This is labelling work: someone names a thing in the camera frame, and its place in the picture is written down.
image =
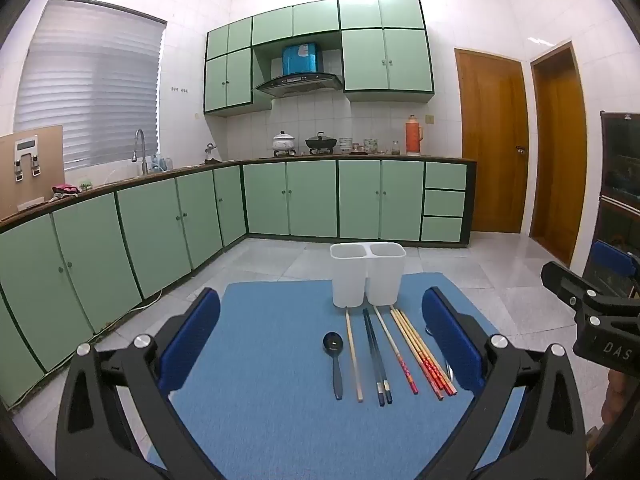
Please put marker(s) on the red striped-end bamboo chopstick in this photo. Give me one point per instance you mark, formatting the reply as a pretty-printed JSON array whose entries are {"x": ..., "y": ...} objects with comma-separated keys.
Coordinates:
[{"x": 421, "y": 354}]

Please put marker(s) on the black chopstick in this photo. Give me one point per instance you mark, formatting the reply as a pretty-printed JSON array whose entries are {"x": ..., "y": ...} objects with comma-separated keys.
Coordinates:
[
  {"x": 379, "y": 355},
  {"x": 373, "y": 355}
]

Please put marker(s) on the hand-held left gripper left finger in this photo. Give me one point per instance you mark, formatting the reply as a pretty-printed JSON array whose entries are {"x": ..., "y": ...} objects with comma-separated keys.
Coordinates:
[{"x": 192, "y": 340}]

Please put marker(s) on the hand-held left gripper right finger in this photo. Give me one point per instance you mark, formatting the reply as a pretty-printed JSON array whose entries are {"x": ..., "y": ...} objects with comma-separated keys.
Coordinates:
[{"x": 445, "y": 335}]

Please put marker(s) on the wooden door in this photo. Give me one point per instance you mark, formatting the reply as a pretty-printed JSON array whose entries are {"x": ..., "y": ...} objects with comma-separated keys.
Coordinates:
[
  {"x": 557, "y": 160},
  {"x": 492, "y": 145}
]

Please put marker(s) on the cardboard board with clips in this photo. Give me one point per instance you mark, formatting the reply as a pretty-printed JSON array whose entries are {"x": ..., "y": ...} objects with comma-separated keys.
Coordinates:
[{"x": 47, "y": 160}]

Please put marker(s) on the black plastic spoon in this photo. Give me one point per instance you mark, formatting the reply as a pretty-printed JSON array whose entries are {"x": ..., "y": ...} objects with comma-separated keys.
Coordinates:
[{"x": 332, "y": 342}]

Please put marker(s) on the bottles beside faucet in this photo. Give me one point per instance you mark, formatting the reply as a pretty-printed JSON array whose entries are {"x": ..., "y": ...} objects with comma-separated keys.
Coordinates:
[{"x": 161, "y": 164}]

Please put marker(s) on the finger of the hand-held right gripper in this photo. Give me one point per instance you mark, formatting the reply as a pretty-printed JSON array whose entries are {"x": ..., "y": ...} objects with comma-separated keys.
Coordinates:
[
  {"x": 612, "y": 260},
  {"x": 565, "y": 285}
]

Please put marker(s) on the red cloth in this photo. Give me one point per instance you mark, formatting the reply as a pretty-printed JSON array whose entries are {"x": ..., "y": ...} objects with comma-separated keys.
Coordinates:
[{"x": 66, "y": 190}]

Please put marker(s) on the blue hood chimney cover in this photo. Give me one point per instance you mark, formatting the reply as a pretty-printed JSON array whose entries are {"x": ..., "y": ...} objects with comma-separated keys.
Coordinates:
[{"x": 301, "y": 58}]

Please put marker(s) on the black range hood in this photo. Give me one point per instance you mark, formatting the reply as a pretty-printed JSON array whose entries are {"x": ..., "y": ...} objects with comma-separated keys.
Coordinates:
[{"x": 300, "y": 84}]

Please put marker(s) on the green upper cabinets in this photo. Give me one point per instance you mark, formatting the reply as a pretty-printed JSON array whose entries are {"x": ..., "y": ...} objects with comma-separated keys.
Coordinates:
[{"x": 385, "y": 60}]

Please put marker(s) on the orange thermos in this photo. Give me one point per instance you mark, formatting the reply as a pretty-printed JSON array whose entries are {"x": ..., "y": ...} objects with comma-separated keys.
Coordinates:
[{"x": 413, "y": 137}]

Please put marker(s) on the white window blind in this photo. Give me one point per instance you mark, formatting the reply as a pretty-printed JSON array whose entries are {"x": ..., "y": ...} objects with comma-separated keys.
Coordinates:
[{"x": 90, "y": 90}]

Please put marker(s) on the plain wooden chopstick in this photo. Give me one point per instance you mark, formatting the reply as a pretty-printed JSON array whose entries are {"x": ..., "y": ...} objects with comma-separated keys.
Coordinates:
[{"x": 354, "y": 355}]

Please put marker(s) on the red-end bamboo chopstick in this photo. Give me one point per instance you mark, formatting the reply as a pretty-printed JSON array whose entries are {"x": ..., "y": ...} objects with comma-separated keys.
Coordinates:
[{"x": 430, "y": 352}]

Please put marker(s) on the white cooking pot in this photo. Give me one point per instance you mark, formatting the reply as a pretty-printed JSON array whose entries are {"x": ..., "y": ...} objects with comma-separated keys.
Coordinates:
[{"x": 283, "y": 141}]

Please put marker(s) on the chrome kitchen faucet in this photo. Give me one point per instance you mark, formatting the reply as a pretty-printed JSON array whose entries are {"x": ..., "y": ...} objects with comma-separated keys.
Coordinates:
[{"x": 140, "y": 145}]

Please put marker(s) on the small kettle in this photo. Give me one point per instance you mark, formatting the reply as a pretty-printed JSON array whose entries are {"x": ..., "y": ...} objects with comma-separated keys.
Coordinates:
[{"x": 211, "y": 152}]

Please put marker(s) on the brown-red patterned bamboo chopstick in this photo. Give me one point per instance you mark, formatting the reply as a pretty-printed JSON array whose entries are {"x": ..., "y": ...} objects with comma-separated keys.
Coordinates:
[{"x": 416, "y": 355}]

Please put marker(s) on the dark glass-front cabinet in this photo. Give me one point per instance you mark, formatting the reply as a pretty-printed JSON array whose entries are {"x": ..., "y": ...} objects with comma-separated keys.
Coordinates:
[{"x": 620, "y": 170}]

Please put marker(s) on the black wok with lid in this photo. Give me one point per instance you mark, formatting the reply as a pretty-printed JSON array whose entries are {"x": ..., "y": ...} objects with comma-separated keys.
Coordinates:
[{"x": 321, "y": 142}]

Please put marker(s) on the blue table mat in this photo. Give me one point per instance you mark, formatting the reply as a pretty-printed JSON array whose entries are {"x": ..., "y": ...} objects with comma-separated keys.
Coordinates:
[{"x": 270, "y": 360}]

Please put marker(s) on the green base cabinets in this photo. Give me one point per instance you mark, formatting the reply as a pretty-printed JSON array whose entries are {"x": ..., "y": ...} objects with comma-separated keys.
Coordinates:
[
  {"x": 100, "y": 245},
  {"x": 360, "y": 200}
]

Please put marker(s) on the person's right hand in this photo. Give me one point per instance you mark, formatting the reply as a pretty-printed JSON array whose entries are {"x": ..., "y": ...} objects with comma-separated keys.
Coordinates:
[{"x": 615, "y": 395}]

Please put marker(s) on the white two-compartment utensil holder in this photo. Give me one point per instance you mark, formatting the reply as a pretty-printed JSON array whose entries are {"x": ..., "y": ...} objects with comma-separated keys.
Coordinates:
[{"x": 367, "y": 275}]

